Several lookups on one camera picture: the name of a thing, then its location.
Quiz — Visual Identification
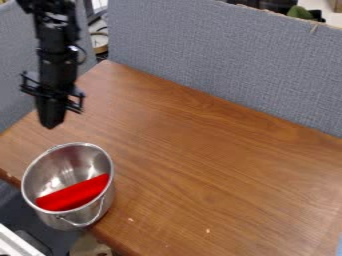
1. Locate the red plastic block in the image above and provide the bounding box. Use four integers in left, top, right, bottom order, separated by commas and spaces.
35, 174, 110, 211

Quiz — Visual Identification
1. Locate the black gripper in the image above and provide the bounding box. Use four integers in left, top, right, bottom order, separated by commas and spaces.
21, 48, 86, 129

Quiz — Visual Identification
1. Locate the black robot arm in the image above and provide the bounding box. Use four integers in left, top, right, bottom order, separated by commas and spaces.
17, 0, 87, 129

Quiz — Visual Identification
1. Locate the green object behind partition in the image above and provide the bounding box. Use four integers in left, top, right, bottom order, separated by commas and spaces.
288, 5, 315, 20

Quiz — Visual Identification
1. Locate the white grey equipment corner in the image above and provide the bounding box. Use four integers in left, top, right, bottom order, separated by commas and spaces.
0, 223, 53, 256

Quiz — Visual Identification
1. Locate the stainless steel pot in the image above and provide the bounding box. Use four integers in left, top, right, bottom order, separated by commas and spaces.
22, 142, 116, 231

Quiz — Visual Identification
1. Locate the grey fabric partition panel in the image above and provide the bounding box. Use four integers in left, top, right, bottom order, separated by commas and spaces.
109, 0, 342, 138

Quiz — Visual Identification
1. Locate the round wooden clock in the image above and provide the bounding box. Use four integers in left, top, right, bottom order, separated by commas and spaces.
91, 32, 109, 54

